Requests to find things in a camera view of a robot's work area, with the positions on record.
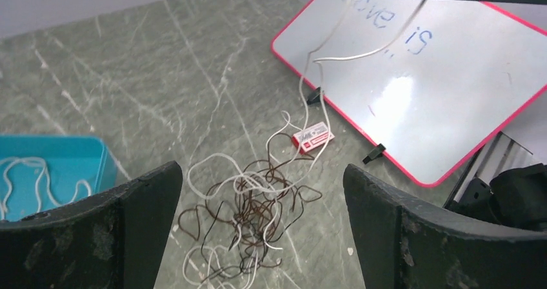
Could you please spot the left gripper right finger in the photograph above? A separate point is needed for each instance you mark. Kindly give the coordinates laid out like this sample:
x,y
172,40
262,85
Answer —
x,y
405,242

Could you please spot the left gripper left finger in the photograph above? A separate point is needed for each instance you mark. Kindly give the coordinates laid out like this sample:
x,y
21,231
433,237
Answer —
x,y
113,239

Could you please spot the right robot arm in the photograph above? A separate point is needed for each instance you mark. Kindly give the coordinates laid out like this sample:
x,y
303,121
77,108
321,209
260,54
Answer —
x,y
496,191

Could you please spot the black whiteboard clip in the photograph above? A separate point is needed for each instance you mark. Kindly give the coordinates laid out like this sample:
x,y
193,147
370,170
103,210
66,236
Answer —
x,y
375,153
314,97

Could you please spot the teal tray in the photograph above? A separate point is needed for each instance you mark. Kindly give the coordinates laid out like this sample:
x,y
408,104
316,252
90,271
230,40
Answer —
x,y
43,172

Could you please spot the pink framed whiteboard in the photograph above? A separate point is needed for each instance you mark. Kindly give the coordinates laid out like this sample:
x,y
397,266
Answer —
x,y
431,83

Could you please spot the red white small box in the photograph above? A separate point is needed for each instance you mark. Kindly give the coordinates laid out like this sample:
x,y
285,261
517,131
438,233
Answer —
x,y
312,137

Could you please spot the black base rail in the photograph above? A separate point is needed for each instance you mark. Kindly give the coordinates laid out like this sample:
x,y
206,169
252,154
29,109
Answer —
x,y
498,155

